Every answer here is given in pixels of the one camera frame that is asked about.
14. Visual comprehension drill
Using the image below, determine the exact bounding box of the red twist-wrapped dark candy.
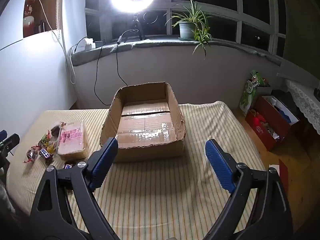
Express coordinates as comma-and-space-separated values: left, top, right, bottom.
23, 146, 42, 163

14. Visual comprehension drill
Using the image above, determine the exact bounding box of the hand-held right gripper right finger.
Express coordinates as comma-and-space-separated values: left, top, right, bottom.
202, 139, 294, 240

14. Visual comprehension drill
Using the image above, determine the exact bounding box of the brown chocolate bar blue label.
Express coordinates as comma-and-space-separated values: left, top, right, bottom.
40, 148, 53, 161

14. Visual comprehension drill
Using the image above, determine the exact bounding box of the green snack bag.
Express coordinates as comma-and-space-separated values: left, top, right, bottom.
239, 70, 268, 117

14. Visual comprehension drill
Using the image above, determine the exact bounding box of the potted spider plant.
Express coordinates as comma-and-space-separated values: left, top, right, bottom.
164, 0, 213, 59

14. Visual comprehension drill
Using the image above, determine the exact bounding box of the red paper bag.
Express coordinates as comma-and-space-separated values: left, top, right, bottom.
279, 159, 289, 188

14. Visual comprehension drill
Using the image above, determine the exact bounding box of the dark brown wrapped snack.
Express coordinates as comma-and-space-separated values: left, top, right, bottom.
51, 122, 66, 137

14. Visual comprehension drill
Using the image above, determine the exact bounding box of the striped beige blanket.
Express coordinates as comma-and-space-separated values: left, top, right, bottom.
6, 101, 265, 240

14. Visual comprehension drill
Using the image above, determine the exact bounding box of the white cable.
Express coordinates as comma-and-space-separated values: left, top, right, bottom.
36, 0, 75, 84

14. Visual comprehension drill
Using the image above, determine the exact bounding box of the red cardboard box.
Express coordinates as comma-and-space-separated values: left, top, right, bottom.
245, 95, 300, 152

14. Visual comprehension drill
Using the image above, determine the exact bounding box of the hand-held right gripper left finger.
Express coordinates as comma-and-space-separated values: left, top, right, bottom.
30, 137, 120, 240

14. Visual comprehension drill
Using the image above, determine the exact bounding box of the red and white vase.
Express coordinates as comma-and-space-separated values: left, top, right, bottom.
23, 0, 35, 37

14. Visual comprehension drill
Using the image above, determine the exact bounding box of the black cable with inline switch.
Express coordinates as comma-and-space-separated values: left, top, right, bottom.
115, 29, 139, 87

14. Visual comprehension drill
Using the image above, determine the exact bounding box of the sliced bread packet pink label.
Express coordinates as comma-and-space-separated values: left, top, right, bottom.
57, 120, 88, 161

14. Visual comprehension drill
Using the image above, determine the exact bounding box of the white lace cloth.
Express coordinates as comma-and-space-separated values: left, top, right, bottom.
285, 79, 320, 135

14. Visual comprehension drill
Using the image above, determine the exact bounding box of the grey cardboard box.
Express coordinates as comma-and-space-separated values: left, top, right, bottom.
255, 85, 273, 98

